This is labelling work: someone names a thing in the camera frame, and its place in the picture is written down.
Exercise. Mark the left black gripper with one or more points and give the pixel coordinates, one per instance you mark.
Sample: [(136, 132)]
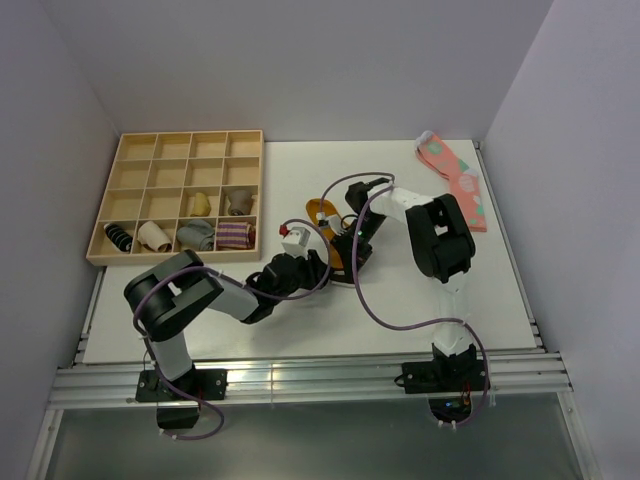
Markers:
[(315, 268)]

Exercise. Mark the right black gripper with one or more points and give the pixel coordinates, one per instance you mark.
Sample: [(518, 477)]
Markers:
[(343, 247)]

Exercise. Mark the mustard yellow striped sock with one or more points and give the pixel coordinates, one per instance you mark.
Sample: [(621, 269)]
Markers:
[(339, 274)]

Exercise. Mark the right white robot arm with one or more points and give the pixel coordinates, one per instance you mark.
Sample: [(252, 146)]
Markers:
[(442, 248)]

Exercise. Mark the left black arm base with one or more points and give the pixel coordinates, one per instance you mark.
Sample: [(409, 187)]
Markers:
[(183, 402)]

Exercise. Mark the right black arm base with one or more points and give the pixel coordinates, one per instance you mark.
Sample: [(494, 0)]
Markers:
[(457, 376)]

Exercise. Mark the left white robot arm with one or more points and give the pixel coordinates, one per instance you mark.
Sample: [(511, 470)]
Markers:
[(169, 296)]

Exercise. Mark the purple striped rolled sock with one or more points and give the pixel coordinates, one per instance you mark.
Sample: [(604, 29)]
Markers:
[(235, 236)]

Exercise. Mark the taupe rolled sock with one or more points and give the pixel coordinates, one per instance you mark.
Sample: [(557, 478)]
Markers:
[(237, 200)]

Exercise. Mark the grey rolled sock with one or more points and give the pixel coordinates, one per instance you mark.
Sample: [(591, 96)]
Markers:
[(197, 235)]

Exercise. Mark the yellow rolled sock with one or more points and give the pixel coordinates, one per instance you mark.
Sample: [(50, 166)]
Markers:
[(201, 206)]

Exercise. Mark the pink patterned sock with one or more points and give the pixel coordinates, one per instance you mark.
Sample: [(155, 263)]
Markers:
[(463, 180)]

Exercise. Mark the beige rolled sock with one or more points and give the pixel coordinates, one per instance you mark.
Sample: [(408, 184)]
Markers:
[(153, 237)]

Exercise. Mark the wooden compartment tray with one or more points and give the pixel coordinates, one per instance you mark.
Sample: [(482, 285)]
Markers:
[(154, 177)]

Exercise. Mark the black rolled sock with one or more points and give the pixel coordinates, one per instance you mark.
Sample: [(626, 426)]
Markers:
[(119, 237)]

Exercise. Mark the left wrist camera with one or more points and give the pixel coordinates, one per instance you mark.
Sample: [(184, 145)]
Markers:
[(294, 240)]

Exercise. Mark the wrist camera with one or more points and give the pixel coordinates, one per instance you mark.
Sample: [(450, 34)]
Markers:
[(331, 223), (294, 240)]

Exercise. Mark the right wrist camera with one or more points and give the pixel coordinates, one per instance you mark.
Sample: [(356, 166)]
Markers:
[(331, 223)]

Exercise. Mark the aluminium mounting rail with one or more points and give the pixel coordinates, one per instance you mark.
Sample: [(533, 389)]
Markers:
[(356, 378)]

